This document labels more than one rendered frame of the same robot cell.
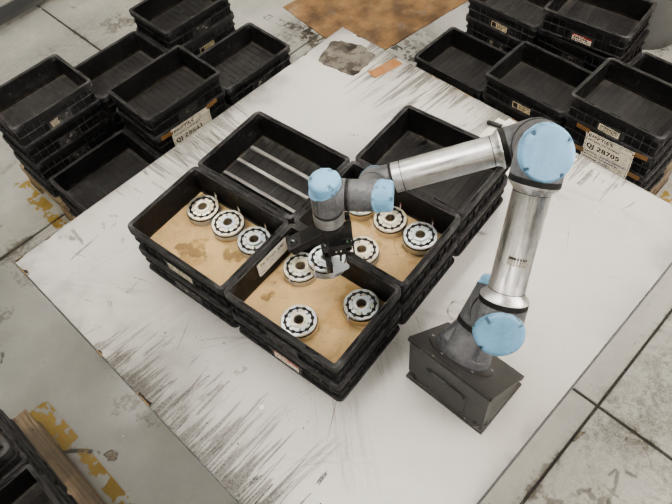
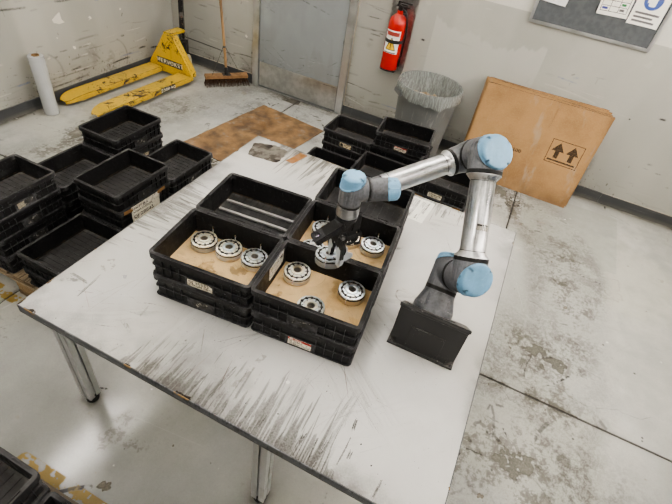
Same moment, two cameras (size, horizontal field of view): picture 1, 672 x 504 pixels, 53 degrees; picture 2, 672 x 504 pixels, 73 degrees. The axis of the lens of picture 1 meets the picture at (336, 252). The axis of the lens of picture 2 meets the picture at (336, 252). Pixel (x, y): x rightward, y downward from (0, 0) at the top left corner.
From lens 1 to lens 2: 0.75 m
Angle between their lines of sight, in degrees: 24
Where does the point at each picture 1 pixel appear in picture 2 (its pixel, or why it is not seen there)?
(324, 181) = (356, 176)
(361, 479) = (384, 418)
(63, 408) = (45, 454)
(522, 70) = (367, 169)
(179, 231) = (187, 258)
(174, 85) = (126, 177)
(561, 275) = not seen: hidden behind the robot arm
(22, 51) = not seen: outside the picture
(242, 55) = (172, 162)
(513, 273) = (481, 235)
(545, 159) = (498, 153)
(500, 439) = (464, 371)
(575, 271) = not seen: hidden behind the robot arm
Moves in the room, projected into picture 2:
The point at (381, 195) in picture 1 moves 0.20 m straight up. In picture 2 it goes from (394, 185) to (410, 126)
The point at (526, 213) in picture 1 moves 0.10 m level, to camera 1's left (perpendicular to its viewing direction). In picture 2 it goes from (486, 193) to (462, 197)
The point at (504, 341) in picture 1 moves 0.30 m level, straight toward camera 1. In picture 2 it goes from (481, 284) to (501, 361)
